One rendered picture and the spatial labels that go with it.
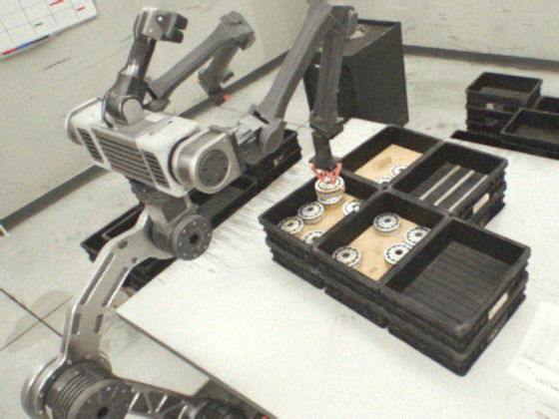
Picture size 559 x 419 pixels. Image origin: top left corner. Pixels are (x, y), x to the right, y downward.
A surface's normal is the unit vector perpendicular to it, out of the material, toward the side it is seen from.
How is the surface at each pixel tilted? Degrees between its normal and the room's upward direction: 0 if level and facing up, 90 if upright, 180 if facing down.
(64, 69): 90
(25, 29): 90
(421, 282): 0
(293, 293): 0
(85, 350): 90
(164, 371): 0
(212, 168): 90
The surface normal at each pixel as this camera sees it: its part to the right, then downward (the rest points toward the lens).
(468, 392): -0.14, -0.79
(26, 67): 0.81, 0.25
